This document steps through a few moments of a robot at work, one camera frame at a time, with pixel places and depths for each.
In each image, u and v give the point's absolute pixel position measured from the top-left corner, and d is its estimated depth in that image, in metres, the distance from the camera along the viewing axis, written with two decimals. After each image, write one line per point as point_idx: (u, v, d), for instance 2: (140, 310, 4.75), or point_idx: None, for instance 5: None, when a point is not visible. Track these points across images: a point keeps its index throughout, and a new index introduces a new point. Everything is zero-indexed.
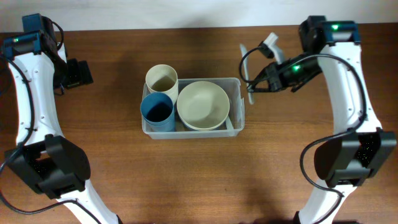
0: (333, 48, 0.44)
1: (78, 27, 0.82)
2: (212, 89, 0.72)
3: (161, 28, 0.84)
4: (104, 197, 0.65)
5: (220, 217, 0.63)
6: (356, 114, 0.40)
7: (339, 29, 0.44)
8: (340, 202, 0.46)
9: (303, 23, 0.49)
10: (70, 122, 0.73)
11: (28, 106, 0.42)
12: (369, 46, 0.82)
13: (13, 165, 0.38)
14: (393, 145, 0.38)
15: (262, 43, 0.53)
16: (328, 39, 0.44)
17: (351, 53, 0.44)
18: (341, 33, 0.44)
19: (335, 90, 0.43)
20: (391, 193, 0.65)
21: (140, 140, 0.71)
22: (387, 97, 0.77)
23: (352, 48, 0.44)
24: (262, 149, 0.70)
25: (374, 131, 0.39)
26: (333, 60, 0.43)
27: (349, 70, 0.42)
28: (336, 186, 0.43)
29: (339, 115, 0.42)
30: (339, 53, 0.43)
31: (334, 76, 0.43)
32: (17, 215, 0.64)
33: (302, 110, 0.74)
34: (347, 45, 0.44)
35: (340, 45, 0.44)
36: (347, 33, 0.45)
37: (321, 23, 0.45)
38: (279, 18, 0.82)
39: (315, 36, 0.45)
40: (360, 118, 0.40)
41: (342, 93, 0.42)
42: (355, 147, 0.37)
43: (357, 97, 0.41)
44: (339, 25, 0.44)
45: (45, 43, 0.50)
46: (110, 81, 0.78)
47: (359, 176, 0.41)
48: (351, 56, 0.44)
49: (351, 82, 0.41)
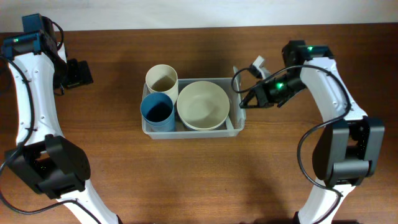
0: (311, 62, 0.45)
1: (78, 27, 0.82)
2: (212, 91, 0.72)
3: (160, 28, 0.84)
4: (104, 197, 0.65)
5: (220, 217, 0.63)
6: (342, 105, 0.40)
7: (314, 50, 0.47)
8: (339, 202, 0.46)
9: (286, 45, 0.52)
10: (70, 122, 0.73)
11: (28, 106, 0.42)
12: (370, 46, 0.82)
13: (13, 166, 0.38)
14: (382, 131, 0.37)
15: (250, 65, 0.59)
16: (306, 56, 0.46)
17: (327, 63, 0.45)
18: (316, 53, 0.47)
19: (318, 91, 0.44)
20: (391, 193, 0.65)
21: (140, 140, 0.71)
22: (388, 96, 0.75)
23: (327, 61, 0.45)
24: (262, 148, 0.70)
25: (360, 119, 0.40)
26: (310, 68, 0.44)
27: (328, 74, 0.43)
28: (335, 186, 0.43)
29: (326, 112, 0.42)
30: (316, 64, 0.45)
31: (315, 81, 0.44)
32: (17, 215, 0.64)
33: (302, 109, 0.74)
34: (323, 59, 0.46)
35: (316, 59, 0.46)
36: (321, 52, 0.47)
37: (297, 47, 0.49)
38: (278, 18, 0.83)
39: (294, 58, 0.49)
40: (346, 108, 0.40)
41: (324, 91, 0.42)
42: (346, 133, 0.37)
43: (339, 91, 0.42)
44: (312, 47, 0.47)
45: (45, 43, 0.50)
46: (110, 81, 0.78)
47: (357, 173, 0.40)
48: (328, 65, 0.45)
49: (329, 80, 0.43)
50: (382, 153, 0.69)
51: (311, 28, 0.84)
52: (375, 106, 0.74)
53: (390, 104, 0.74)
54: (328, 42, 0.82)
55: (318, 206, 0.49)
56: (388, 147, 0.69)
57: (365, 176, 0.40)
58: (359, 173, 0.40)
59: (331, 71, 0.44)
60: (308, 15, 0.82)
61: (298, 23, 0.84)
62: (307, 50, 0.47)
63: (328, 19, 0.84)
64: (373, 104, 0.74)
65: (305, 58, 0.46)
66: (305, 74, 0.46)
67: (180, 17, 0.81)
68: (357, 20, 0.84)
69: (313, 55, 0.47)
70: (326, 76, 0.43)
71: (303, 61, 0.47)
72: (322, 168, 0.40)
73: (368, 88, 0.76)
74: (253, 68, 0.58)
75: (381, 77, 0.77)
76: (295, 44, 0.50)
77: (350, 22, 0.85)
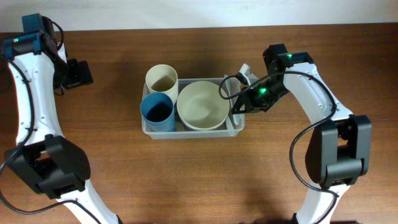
0: (292, 68, 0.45)
1: (78, 27, 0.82)
2: (206, 91, 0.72)
3: (160, 28, 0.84)
4: (105, 197, 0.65)
5: (220, 217, 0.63)
6: (327, 106, 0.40)
7: (293, 56, 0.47)
8: (334, 203, 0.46)
9: (267, 51, 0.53)
10: (70, 122, 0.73)
11: (28, 106, 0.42)
12: (369, 46, 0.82)
13: (13, 166, 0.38)
14: (369, 128, 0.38)
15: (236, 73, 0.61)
16: (286, 63, 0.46)
17: (308, 68, 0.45)
18: (295, 59, 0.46)
19: (301, 94, 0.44)
20: (390, 193, 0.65)
21: (140, 140, 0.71)
22: (387, 96, 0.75)
23: (307, 66, 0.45)
24: (262, 148, 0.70)
25: (347, 118, 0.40)
26: (292, 74, 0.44)
27: (310, 78, 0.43)
28: (331, 187, 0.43)
29: (312, 113, 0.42)
30: (298, 69, 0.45)
31: (298, 85, 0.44)
32: (17, 215, 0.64)
33: (302, 109, 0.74)
34: (303, 64, 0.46)
35: (297, 65, 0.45)
36: (301, 60, 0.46)
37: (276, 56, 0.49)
38: (278, 18, 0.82)
39: (276, 68, 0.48)
40: (331, 109, 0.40)
41: (308, 94, 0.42)
42: (333, 134, 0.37)
43: (323, 94, 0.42)
44: (291, 55, 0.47)
45: (45, 43, 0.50)
46: (109, 81, 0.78)
47: (352, 173, 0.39)
48: (310, 70, 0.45)
49: (312, 83, 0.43)
50: (382, 152, 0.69)
51: (311, 28, 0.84)
52: (375, 106, 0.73)
53: (390, 104, 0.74)
54: (328, 42, 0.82)
55: (316, 207, 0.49)
56: (387, 147, 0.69)
57: (359, 174, 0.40)
58: (353, 172, 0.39)
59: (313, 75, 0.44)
60: (308, 15, 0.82)
61: (298, 23, 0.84)
62: (286, 57, 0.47)
63: (328, 19, 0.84)
64: (374, 104, 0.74)
65: (286, 65, 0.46)
66: (288, 80, 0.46)
67: (180, 17, 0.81)
68: (357, 20, 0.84)
69: (293, 62, 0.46)
70: (308, 80, 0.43)
71: (283, 68, 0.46)
72: (316, 171, 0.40)
73: (368, 87, 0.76)
74: (240, 76, 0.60)
75: (381, 77, 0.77)
76: (274, 51, 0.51)
77: (349, 22, 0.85)
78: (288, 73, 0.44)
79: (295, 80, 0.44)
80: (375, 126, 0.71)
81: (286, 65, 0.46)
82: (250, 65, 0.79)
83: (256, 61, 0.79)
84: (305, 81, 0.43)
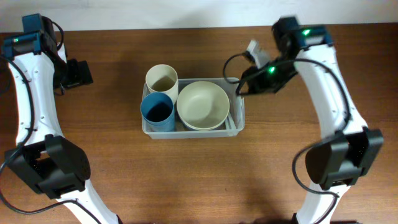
0: (309, 51, 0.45)
1: (78, 28, 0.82)
2: (206, 89, 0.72)
3: (160, 28, 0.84)
4: (104, 197, 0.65)
5: (220, 217, 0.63)
6: (341, 114, 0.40)
7: (310, 34, 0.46)
8: (334, 205, 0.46)
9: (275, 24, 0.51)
10: (70, 122, 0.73)
11: (28, 106, 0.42)
12: (370, 46, 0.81)
13: (13, 166, 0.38)
14: (380, 143, 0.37)
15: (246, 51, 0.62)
16: (301, 45, 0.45)
17: (326, 56, 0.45)
18: (312, 37, 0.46)
19: (314, 93, 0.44)
20: (390, 193, 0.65)
21: (140, 140, 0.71)
22: (387, 96, 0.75)
23: (326, 51, 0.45)
24: (261, 148, 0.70)
25: (360, 130, 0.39)
26: (308, 63, 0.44)
27: (326, 71, 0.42)
28: (331, 188, 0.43)
29: (323, 116, 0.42)
30: (316, 56, 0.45)
31: (313, 79, 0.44)
32: (17, 215, 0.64)
33: (302, 109, 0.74)
34: (321, 48, 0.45)
35: (315, 48, 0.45)
36: (320, 35, 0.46)
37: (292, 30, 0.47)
38: (279, 18, 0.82)
39: (288, 43, 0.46)
40: (344, 119, 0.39)
41: (323, 96, 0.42)
42: (343, 152, 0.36)
43: (338, 96, 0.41)
44: (310, 30, 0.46)
45: (45, 43, 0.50)
46: (109, 81, 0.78)
47: (352, 177, 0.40)
48: (327, 59, 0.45)
49: (328, 81, 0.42)
50: (382, 152, 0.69)
51: None
52: (374, 106, 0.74)
53: (390, 104, 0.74)
54: None
55: (315, 208, 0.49)
56: (388, 147, 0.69)
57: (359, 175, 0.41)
58: (354, 176, 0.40)
59: (330, 66, 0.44)
60: (309, 15, 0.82)
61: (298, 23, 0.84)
62: (302, 34, 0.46)
63: (328, 19, 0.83)
64: (373, 103, 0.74)
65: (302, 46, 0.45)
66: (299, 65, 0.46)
67: (180, 17, 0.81)
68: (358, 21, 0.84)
69: (308, 40, 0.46)
70: (325, 73, 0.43)
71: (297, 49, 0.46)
72: (317, 176, 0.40)
73: (368, 87, 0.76)
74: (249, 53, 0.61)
75: (382, 77, 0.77)
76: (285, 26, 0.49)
77: (350, 23, 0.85)
78: (305, 62, 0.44)
79: (311, 72, 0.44)
80: (375, 126, 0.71)
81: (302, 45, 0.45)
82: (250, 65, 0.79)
83: None
84: (321, 74, 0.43)
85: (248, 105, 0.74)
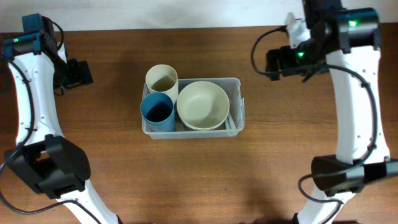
0: (350, 55, 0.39)
1: (78, 28, 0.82)
2: (206, 89, 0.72)
3: (160, 28, 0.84)
4: (104, 197, 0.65)
5: (220, 217, 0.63)
6: (366, 140, 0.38)
7: (356, 27, 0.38)
8: (335, 213, 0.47)
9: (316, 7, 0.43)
10: (71, 122, 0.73)
11: (28, 106, 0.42)
12: None
13: (13, 165, 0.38)
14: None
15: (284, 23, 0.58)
16: (343, 45, 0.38)
17: (368, 63, 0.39)
18: (358, 30, 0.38)
19: (342, 107, 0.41)
20: (390, 193, 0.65)
21: (140, 140, 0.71)
22: (387, 96, 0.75)
23: (369, 58, 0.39)
24: (261, 148, 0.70)
25: (380, 161, 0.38)
26: (344, 73, 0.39)
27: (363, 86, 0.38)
28: (336, 195, 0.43)
29: (345, 135, 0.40)
30: (355, 66, 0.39)
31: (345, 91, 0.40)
32: (17, 215, 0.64)
33: (302, 109, 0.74)
34: (365, 50, 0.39)
35: (357, 50, 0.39)
36: (370, 19, 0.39)
37: (334, 14, 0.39)
38: (279, 19, 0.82)
39: (328, 31, 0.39)
40: (369, 147, 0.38)
41: (351, 116, 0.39)
42: (357, 180, 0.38)
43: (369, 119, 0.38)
44: (357, 22, 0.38)
45: (45, 43, 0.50)
46: (110, 81, 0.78)
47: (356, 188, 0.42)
48: (367, 67, 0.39)
49: (363, 99, 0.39)
50: None
51: None
52: None
53: (389, 104, 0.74)
54: None
55: (317, 213, 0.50)
56: None
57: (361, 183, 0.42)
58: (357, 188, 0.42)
59: (370, 76, 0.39)
60: None
61: None
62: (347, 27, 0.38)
63: None
64: None
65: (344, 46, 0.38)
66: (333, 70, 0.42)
67: (180, 18, 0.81)
68: None
69: (351, 33, 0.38)
70: (361, 88, 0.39)
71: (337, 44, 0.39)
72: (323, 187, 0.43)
73: None
74: None
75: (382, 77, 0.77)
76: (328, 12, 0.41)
77: None
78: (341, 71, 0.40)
79: (346, 83, 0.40)
80: None
81: (344, 46, 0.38)
82: (250, 65, 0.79)
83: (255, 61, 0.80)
84: (356, 89, 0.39)
85: (248, 106, 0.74)
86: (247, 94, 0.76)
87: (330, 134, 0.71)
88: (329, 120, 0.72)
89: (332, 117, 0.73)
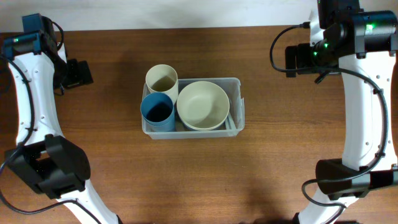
0: (364, 60, 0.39)
1: (78, 28, 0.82)
2: (206, 90, 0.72)
3: (160, 28, 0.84)
4: (105, 197, 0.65)
5: (220, 217, 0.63)
6: (375, 148, 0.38)
7: (372, 31, 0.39)
8: (336, 217, 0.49)
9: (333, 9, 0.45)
10: (71, 122, 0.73)
11: (28, 106, 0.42)
12: None
13: (13, 166, 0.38)
14: None
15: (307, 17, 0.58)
16: (357, 49, 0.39)
17: (382, 69, 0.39)
18: (373, 35, 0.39)
19: (352, 112, 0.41)
20: (390, 193, 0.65)
21: (140, 140, 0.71)
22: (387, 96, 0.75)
23: (384, 63, 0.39)
24: (261, 148, 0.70)
25: (387, 170, 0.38)
26: (357, 78, 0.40)
27: (375, 93, 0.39)
28: (339, 198, 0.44)
29: (353, 140, 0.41)
30: (369, 71, 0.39)
31: (357, 97, 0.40)
32: (17, 215, 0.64)
33: (302, 109, 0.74)
34: (380, 55, 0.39)
35: (372, 55, 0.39)
36: (387, 23, 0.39)
37: (351, 15, 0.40)
38: (279, 19, 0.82)
39: (342, 34, 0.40)
40: (377, 154, 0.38)
41: (361, 122, 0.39)
42: (362, 185, 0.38)
43: (380, 126, 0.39)
44: (373, 26, 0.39)
45: (45, 43, 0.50)
46: (110, 81, 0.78)
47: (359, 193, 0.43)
48: (381, 73, 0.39)
49: (374, 106, 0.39)
50: None
51: None
52: None
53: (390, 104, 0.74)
54: None
55: (319, 214, 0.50)
56: None
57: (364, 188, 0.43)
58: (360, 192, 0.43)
59: (383, 83, 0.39)
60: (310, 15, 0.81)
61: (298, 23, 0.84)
62: (363, 30, 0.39)
63: None
64: None
65: (358, 49, 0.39)
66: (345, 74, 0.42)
67: (179, 18, 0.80)
68: None
69: (366, 37, 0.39)
70: (373, 94, 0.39)
71: (352, 46, 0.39)
72: (328, 191, 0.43)
73: None
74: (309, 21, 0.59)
75: None
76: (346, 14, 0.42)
77: None
78: (354, 76, 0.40)
79: (358, 88, 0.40)
80: None
81: (358, 48, 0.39)
82: (250, 65, 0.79)
83: (255, 61, 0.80)
84: (369, 95, 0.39)
85: (248, 106, 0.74)
86: (247, 94, 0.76)
87: (329, 134, 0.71)
88: (329, 120, 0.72)
89: (332, 117, 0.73)
